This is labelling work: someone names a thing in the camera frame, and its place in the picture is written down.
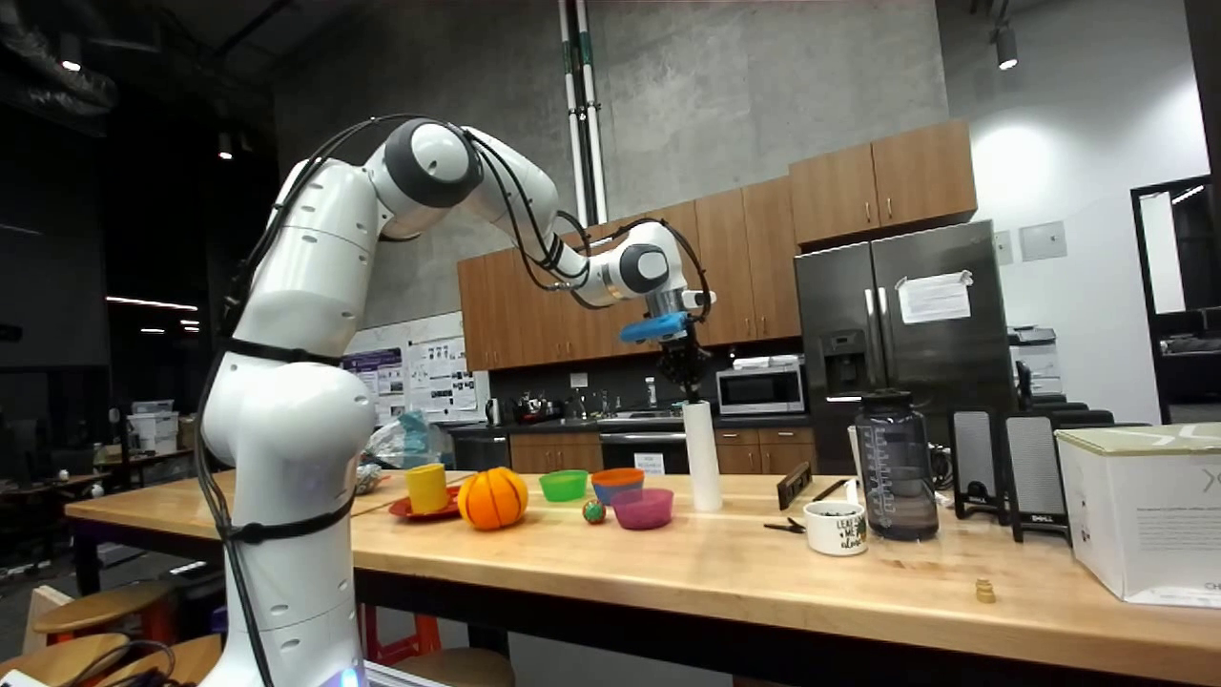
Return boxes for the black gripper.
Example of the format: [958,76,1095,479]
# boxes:
[662,336,711,382]

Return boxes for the white tissue roll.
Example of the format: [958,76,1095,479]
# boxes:
[685,400,723,515]

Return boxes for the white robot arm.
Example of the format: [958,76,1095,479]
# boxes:
[204,119,713,687]

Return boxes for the silver microwave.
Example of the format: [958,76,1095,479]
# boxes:
[719,368,807,415]

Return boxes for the orange bowl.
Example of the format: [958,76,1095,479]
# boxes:
[593,465,646,488]

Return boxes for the pink bowl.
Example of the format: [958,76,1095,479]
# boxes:
[612,488,671,532]

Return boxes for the blue-grey bowl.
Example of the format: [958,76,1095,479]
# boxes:
[596,487,636,509]

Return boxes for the green bowl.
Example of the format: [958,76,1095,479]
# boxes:
[537,470,588,503]

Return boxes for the small green ball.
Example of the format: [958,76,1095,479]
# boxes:
[580,501,606,527]

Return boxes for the dark glass jar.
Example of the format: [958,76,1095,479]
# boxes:
[856,390,939,544]

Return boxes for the white mug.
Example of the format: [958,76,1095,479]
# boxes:
[807,501,865,559]

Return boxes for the orange plush basketball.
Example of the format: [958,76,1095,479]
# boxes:
[458,465,526,532]

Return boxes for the black refrigerator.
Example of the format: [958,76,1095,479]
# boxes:
[794,223,1011,475]

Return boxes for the wooden upper cabinets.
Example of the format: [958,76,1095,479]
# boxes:
[458,121,977,371]

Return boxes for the yellow ribbed cup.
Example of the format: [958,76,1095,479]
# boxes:
[405,462,448,513]

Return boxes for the red plate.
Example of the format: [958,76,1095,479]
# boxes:
[388,488,461,523]

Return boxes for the white cardboard box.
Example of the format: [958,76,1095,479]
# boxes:
[1057,423,1221,609]

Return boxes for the wooden stool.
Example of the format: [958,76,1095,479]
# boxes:
[33,586,175,647]

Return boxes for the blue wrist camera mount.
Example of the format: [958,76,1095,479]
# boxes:
[618,314,691,345]

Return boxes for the black picture frame stand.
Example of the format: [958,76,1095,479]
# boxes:
[952,410,1069,544]

